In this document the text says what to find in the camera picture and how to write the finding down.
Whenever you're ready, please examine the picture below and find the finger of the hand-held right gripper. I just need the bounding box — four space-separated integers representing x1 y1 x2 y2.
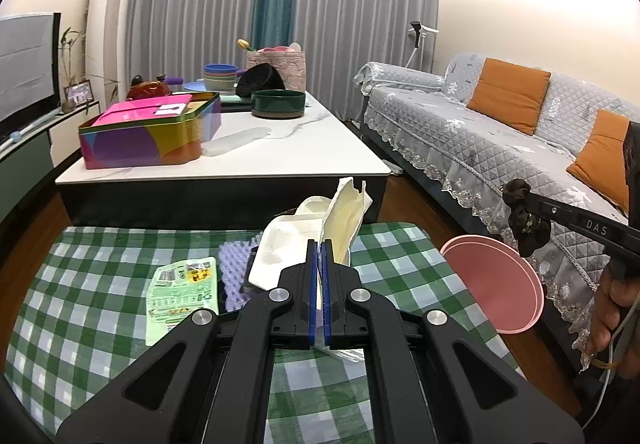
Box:
526 193 629 246

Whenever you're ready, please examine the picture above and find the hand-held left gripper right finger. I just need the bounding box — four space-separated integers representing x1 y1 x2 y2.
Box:
321 240 586 444

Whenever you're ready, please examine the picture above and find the pink round bin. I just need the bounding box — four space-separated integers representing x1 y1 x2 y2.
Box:
440 234 545 336

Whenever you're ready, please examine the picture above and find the pink lace basket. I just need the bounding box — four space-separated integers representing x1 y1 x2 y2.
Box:
245 49 307 92

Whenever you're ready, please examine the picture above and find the person's right hand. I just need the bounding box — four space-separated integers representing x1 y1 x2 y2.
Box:
584 264 640 380

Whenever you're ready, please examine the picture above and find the white marble coffee table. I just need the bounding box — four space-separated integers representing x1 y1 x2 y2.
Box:
55 89 392 228

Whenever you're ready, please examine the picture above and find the green checkered tablecloth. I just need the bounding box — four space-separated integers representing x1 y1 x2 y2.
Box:
2 222 527 444

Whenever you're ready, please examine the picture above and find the orange cushion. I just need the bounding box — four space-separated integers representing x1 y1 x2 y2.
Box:
466 58 552 136
566 109 632 214

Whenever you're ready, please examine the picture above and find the dark green round container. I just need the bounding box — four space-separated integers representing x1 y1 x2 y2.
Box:
251 90 306 119

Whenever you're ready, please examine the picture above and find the grey quilted sofa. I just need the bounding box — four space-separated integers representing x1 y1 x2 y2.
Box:
354 53 640 375

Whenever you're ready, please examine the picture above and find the white standing air conditioner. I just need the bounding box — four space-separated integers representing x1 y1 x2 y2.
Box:
87 0 139 105

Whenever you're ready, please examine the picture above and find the grey curtain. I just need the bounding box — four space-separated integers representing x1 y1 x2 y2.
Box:
120 0 441 122

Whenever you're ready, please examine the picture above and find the small photo frame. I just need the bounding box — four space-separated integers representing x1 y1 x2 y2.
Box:
63 80 94 111

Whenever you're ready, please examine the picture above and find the green printed packet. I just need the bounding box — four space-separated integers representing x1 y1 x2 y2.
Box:
145 256 221 346

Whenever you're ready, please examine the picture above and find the flat screen television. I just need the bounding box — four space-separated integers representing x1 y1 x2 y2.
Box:
0 12 62 140

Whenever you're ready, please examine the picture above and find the television cabinet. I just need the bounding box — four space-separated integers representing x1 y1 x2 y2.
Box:
0 99 101 225

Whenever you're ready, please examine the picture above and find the purple foam fruit net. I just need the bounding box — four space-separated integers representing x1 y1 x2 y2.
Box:
218 236 264 313

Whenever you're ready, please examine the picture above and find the bamboo plant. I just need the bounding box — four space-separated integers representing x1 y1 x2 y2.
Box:
60 26 89 90

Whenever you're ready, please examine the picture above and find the white floor lamp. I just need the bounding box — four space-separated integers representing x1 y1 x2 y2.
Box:
400 20 440 73

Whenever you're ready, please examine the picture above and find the black hat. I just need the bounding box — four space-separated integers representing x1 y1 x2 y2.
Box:
235 63 286 98

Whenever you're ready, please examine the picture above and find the red teapot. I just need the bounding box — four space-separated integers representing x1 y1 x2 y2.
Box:
126 74 184 101

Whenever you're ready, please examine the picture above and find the mint green tray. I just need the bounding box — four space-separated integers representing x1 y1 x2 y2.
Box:
218 94 256 113

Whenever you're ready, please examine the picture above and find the dark brown hair scrunchie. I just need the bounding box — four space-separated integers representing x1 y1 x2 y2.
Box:
502 178 551 259

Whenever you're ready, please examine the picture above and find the white cable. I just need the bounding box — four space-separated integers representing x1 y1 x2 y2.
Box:
579 294 640 431

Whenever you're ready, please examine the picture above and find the white plastic tray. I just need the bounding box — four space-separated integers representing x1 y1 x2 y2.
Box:
248 195 335 291

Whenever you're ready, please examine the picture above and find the colourful metal tin box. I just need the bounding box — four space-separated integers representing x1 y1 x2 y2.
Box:
78 92 222 170

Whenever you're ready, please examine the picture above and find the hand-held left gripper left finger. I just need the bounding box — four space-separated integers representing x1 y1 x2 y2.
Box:
55 240 321 444

